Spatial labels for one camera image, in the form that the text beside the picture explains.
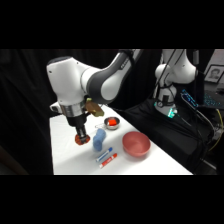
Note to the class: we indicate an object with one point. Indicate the orange block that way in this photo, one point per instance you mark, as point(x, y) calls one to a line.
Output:
point(112, 122)

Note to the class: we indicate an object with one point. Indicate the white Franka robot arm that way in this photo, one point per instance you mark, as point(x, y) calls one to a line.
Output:
point(66, 76)

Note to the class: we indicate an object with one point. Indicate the pink bowl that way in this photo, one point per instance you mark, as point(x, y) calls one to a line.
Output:
point(136, 144)

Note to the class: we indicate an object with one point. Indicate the blue lit device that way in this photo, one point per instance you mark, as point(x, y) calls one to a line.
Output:
point(189, 98)

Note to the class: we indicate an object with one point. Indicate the red marker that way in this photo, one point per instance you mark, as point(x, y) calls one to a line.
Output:
point(108, 160)

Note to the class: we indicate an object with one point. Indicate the blue marker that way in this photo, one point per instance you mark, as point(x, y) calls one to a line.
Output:
point(104, 154)

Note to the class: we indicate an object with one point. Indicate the black curtain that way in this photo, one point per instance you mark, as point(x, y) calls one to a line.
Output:
point(23, 106)

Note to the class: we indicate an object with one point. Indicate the blue plush cloth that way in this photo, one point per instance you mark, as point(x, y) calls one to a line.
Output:
point(99, 140)

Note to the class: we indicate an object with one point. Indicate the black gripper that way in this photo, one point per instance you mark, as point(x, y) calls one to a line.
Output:
point(78, 121)

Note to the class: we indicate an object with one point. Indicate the black robot stand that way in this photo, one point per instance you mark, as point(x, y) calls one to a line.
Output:
point(156, 130)

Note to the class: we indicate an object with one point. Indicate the framed portrait picture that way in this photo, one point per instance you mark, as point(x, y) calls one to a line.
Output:
point(214, 73)

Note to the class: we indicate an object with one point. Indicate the small metal cup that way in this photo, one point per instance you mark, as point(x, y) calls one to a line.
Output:
point(107, 124)

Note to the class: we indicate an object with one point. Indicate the yellowish wrist camera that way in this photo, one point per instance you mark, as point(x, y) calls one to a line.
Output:
point(94, 108)

